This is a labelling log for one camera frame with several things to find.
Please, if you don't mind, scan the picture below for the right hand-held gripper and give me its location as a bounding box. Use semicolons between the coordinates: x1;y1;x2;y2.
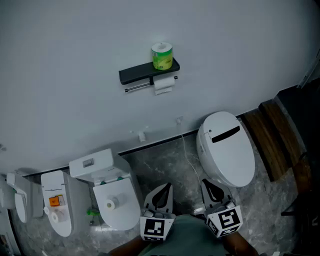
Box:
201;178;244;238

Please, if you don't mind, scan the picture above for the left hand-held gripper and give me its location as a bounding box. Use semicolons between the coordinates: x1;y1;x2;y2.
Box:
139;182;177;242

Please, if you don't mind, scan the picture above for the green toilet paper roll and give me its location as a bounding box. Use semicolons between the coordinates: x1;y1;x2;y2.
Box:
151;41;174;71

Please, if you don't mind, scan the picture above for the person's right forearm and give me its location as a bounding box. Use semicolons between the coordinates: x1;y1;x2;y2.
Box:
221;231;260;256

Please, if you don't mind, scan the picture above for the person's left forearm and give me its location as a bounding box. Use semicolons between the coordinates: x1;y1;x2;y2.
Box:
108;234;151;256

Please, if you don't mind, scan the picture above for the white toilet with black stripe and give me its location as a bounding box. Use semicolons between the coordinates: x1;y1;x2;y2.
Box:
196;111;256;188

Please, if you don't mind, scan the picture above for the white toilet with tank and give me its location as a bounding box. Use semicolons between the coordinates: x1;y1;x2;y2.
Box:
69;148;145;231

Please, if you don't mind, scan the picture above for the white toilet paper roll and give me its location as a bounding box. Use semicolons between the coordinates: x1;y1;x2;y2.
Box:
104;193;127;210
50;208;68;223

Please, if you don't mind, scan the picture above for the white tankless toilet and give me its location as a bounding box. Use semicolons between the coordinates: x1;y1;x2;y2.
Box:
40;170;92;238

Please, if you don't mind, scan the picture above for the person's light green t-shirt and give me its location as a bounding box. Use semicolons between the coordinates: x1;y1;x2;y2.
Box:
97;214;253;256

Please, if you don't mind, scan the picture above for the orange box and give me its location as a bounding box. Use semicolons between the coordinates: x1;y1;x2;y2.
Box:
48;194;66;207

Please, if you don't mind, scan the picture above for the white power cable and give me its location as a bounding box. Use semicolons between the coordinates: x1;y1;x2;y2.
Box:
178;122;202;186

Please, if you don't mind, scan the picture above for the black wall shelf paper holder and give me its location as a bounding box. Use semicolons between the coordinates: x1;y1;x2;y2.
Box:
118;57;181;93

